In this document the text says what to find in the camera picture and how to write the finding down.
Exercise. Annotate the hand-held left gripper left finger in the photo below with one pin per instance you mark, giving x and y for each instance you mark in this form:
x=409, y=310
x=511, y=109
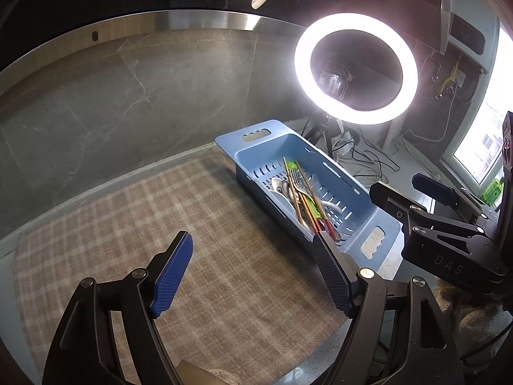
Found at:
x=172, y=272

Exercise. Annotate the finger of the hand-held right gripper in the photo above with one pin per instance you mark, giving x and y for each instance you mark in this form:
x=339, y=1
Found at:
x=441, y=244
x=433, y=188

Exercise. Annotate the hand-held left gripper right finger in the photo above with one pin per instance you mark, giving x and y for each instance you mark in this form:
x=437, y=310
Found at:
x=330, y=272

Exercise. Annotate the metal fork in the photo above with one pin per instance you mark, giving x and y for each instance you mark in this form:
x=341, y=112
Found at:
x=297, y=186

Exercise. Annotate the blue plastic slotted basket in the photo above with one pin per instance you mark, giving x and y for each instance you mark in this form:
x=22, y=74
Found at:
x=256, y=152

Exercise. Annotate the green plastic object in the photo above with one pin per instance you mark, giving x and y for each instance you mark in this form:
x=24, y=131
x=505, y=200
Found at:
x=493, y=192

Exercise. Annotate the plaid cloth mat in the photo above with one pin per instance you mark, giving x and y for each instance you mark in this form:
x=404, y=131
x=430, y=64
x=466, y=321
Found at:
x=220, y=228

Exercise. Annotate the window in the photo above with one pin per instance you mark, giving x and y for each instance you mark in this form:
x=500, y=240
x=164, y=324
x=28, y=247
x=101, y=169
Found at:
x=481, y=144

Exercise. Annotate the beige knit cloth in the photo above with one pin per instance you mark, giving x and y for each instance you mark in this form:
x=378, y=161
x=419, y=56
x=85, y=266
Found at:
x=477, y=317

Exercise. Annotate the black tripod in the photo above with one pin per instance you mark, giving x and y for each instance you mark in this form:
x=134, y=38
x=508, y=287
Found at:
x=320, y=122

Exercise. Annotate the white water heater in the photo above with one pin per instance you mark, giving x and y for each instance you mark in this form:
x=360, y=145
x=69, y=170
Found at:
x=461, y=54

